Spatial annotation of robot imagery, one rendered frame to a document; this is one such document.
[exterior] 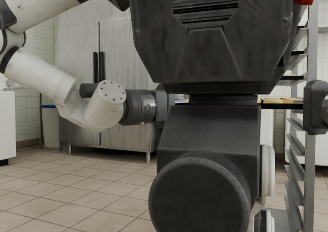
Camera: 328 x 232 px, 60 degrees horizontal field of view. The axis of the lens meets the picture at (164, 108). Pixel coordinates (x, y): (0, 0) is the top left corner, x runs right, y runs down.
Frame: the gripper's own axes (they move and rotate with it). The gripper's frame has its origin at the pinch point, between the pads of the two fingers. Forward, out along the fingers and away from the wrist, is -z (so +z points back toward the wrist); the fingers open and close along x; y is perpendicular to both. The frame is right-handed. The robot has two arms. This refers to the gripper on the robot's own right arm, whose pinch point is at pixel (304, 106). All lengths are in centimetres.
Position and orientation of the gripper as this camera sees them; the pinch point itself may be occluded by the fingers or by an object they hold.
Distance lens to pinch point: 76.5
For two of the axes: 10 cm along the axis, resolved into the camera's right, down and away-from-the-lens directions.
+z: 1.8, 0.5, -9.8
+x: 0.0, -10.0, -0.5
